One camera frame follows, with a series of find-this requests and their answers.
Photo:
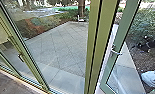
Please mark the bright green lawn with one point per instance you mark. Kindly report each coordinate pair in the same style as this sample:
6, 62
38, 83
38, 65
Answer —
71, 7

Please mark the green glass door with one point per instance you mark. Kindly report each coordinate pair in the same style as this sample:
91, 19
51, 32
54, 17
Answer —
122, 33

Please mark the dark green bush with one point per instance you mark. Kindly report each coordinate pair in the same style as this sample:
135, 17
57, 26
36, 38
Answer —
146, 23

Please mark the low green hedge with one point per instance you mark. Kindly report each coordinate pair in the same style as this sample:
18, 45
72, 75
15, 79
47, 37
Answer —
43, 23

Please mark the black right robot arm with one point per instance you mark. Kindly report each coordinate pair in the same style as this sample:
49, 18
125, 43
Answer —
149, 43

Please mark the large outdoor tree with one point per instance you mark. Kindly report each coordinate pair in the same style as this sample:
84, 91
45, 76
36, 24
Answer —
81, 8

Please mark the small white outdoor bench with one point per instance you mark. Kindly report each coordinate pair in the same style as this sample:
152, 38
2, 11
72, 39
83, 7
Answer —
80, 19

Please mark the green framed glass doors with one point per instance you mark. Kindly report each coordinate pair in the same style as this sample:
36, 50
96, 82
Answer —
21, 50

